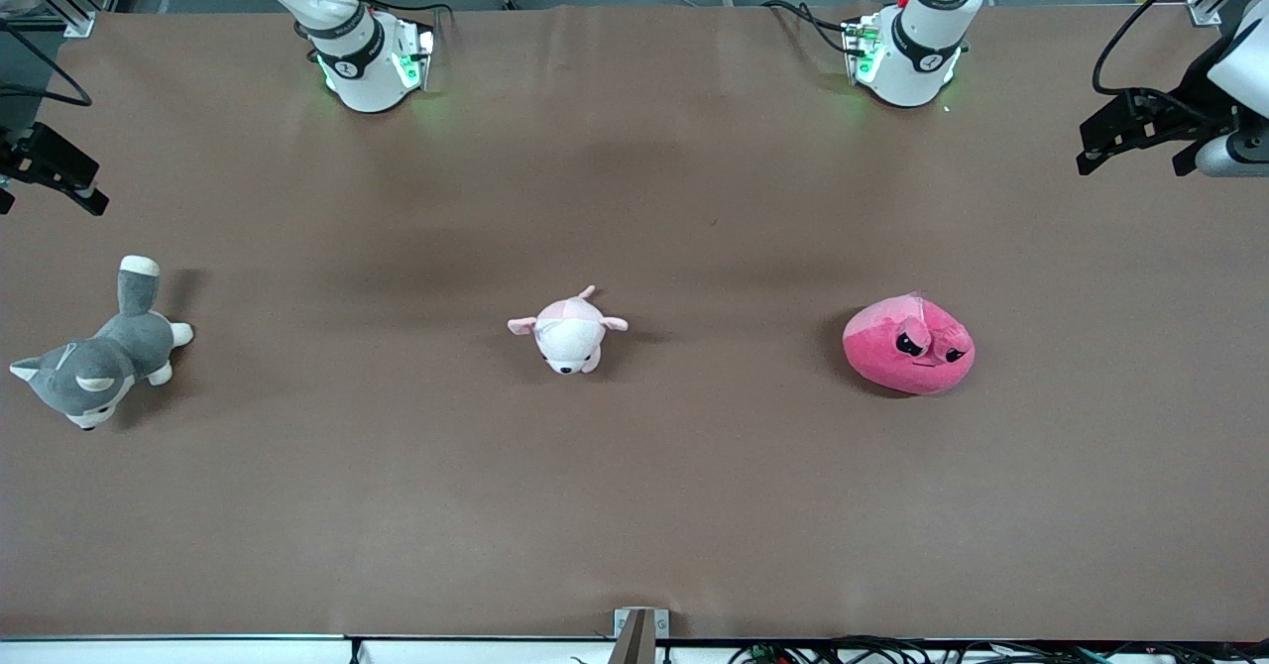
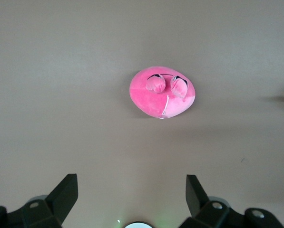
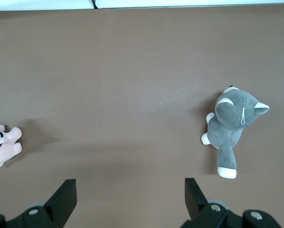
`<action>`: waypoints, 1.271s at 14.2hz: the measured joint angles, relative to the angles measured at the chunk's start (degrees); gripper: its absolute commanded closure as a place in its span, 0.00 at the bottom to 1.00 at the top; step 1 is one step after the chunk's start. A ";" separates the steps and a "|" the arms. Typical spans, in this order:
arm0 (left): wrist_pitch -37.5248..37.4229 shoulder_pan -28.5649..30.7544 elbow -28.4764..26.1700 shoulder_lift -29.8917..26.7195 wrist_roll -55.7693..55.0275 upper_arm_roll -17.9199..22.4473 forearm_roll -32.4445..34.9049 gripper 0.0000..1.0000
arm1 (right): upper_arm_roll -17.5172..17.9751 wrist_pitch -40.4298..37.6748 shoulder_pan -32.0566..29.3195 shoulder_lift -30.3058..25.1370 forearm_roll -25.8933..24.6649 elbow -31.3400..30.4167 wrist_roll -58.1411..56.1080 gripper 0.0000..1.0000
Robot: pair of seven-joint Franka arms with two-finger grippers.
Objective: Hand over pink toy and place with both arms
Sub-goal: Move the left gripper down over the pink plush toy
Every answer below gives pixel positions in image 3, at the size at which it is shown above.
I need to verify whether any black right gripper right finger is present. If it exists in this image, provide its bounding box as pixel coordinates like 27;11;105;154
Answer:
181;177;282;228

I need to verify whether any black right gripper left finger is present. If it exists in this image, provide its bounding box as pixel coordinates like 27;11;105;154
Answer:
5;179;78;228

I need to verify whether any pale pink plush animal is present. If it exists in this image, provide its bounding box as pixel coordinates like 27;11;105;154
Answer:
0;120;23;170

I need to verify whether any grey white husky plush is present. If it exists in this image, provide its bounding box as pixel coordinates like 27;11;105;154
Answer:
200;85;270;179

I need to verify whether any white edge panel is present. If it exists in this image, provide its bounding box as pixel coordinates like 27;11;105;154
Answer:
0;0;284;12

